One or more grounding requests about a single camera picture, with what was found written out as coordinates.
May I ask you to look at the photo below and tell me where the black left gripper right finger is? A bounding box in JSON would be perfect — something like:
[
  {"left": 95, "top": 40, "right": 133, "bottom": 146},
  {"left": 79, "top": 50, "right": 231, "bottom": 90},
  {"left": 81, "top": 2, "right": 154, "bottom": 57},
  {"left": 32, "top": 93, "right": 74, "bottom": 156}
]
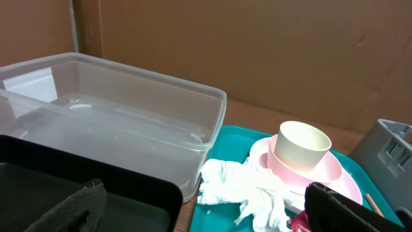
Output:
[{"left": 304, "top": 182, "right": 406, "bottom": 232}]

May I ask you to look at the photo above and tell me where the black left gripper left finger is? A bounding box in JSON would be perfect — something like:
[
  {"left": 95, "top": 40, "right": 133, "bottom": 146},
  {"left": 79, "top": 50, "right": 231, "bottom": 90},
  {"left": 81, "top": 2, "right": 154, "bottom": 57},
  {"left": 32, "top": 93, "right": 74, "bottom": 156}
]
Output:
[{"left": 25, "top": 179, "right": 107, "bottom": 232}]

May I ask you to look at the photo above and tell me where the red snack wrapper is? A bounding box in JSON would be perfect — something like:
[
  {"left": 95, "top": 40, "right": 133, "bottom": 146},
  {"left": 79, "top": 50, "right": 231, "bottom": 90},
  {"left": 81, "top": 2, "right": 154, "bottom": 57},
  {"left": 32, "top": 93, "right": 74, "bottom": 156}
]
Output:
[{"left": 289, "top": 211, "right": 312, "bottom": 232}]

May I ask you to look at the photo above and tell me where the wooden chopstick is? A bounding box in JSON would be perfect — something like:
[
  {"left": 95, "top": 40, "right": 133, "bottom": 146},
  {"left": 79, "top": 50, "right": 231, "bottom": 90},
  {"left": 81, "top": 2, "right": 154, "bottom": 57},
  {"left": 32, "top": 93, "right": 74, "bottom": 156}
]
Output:
[{"left": 365, "top": 193, "right": 384, "bottom": 217}]

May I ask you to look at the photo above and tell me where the white napkin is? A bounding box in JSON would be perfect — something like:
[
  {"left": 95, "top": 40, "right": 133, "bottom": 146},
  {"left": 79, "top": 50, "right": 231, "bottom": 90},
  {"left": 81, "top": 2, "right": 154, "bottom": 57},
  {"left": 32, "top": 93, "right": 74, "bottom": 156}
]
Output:
[{"left": 197, "top": 159, "right": 293, "bottom": 231}]

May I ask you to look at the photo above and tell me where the grey dishwasher rack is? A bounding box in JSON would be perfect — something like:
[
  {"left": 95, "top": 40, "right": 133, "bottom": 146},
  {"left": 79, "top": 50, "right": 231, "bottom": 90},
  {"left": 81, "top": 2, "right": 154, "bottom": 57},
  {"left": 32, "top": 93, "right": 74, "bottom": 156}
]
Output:
[{"left": 350, "top": 119, "right": 411, "bottom": 230}]

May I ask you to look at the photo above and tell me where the clear plastic waste bin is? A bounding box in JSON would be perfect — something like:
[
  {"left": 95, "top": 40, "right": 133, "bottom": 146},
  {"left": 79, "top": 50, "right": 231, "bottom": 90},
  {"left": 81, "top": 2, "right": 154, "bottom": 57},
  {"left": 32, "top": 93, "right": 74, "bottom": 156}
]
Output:
[{"left": 1, "top": 53, "right": 227, "bottom": 201}]

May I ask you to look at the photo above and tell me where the pink plate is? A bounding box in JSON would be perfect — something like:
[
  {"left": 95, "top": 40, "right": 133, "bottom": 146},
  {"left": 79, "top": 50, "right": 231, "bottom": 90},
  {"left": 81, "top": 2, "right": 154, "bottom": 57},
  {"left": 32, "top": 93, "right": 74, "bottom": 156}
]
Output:
[{"left": 248, "top": 137, "right": 362, "bottom": 213}]

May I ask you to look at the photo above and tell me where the pink bowl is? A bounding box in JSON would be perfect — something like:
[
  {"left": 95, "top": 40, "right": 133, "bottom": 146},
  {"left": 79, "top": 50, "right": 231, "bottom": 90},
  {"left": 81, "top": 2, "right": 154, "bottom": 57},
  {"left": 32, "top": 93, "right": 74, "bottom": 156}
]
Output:
[{"left": 267, "top": 135, "right": 343, "bottom": 195}]

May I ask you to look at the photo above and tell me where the black plastic tray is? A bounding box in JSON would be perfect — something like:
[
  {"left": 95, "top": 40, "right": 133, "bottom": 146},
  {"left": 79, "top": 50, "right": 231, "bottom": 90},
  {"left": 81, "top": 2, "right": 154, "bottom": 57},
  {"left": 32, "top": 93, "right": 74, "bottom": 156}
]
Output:
[{"left": 1, "top": 135, "right": 183, "bottom": 231}]

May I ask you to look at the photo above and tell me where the cream cup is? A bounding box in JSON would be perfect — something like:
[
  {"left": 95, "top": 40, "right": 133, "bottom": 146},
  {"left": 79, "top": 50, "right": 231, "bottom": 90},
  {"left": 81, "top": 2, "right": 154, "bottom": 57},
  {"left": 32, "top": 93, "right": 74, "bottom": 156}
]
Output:
[{"left": 274, "top": 121, "right": 332, "bottom": 172}]

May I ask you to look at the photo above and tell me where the cardboard back panel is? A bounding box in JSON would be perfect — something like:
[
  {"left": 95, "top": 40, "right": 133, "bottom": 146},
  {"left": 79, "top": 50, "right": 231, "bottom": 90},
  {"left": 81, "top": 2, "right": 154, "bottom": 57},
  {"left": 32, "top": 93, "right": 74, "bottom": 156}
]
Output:
[{"left": 1, "top": 0, "right": 411, "bottom": 132}]

